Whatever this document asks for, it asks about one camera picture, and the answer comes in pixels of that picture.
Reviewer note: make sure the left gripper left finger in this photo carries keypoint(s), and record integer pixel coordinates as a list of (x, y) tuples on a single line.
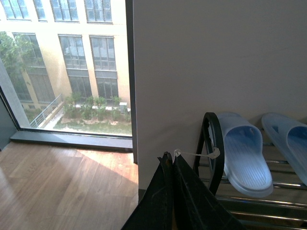
[(155, 210)]

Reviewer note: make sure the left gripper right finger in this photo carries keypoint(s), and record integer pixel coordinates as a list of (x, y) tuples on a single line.
[(195, 207)]

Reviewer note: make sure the light blue slipper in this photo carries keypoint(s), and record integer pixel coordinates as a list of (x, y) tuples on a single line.
[(290, 138), (244, 164)]

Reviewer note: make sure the black metal shoe rack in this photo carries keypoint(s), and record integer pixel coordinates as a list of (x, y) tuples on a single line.
[(284, 209)]

